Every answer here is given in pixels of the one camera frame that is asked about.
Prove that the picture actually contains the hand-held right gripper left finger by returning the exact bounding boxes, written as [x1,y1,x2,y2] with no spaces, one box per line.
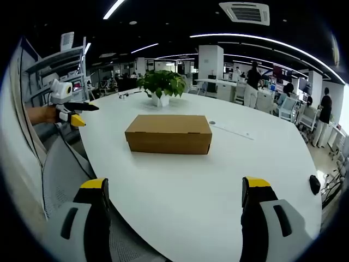
[43,178,112,262]

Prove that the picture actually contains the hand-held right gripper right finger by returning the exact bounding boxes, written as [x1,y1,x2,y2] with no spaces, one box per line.
[239,176,314,262]

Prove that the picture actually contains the brown cardboard shoe box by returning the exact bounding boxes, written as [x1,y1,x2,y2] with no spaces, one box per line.
[124,114,213,156]

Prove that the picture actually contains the person's left hand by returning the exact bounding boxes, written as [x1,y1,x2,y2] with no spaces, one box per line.
[27,105,59,126]

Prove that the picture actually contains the grey metal shelf rack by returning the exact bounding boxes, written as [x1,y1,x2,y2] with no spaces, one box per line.
[21,37,91,107]

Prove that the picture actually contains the grey mesh office chair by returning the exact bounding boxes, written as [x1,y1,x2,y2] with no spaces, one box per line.
[42,128,170,262]

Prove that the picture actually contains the white fan heater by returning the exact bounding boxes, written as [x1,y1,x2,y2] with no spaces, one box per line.
[59,31,75,51]

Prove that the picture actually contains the black computer mouse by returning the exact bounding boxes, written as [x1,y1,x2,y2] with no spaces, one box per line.
[309,175,321,196]

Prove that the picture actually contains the white square plant pot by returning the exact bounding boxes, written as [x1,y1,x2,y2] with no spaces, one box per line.
[151,91,171,108]

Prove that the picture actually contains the green potted plant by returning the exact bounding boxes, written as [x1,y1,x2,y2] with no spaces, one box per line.
[136,69,188,98]

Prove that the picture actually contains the white office chair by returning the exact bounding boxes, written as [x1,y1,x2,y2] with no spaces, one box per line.
[278,97,299,122]

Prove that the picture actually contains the white square pillar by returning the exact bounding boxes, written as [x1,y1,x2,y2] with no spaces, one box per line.
[198,45,225,80]

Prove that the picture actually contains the white office counter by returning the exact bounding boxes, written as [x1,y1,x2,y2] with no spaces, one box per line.
[195,78,246,103]

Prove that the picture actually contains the ceiling air conditioner vent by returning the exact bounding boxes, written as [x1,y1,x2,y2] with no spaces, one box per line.
[218,1,270,27]

